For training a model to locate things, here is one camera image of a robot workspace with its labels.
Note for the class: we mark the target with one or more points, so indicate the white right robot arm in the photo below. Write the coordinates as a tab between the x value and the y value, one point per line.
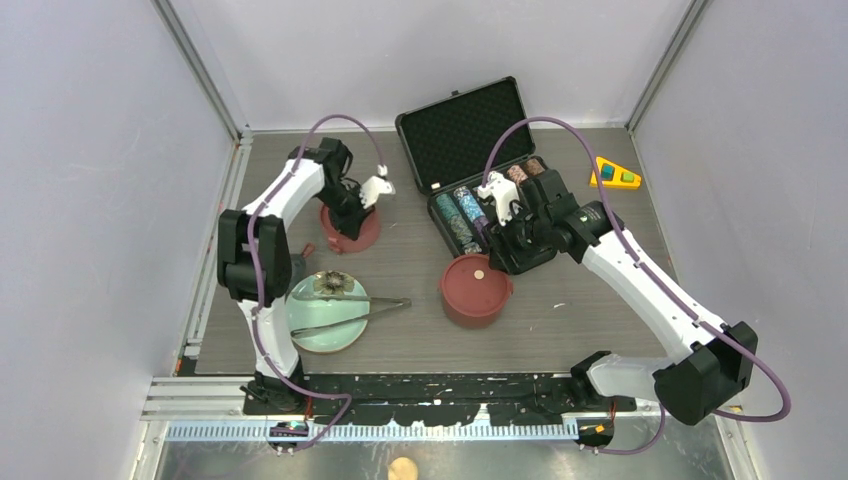
706	362

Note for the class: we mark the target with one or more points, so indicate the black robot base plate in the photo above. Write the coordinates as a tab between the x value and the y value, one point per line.
510	399

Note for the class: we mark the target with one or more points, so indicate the round beige object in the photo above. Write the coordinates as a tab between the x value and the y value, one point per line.
403	468

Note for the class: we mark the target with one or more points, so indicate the black poker chip case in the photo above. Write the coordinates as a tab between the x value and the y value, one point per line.
447	144

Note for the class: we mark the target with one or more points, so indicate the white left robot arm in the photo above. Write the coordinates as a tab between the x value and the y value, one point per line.
254	263

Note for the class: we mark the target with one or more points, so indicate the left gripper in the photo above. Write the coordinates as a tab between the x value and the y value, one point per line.
350	225

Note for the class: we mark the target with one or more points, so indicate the red steel-lined lunch box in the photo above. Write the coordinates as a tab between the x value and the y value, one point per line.
476	305

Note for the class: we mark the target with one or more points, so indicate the metal tongs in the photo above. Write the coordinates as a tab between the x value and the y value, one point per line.
377	307

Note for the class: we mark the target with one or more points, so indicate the light green ceramic plate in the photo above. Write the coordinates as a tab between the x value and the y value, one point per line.
306	313

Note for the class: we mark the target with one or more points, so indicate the red lunch box lid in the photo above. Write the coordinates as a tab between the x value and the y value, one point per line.
340	244
476	286

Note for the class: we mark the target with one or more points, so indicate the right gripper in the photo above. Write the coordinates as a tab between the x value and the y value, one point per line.
498	237

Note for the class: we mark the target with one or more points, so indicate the yellow triangular toy block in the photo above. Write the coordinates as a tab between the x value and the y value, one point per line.
614	176

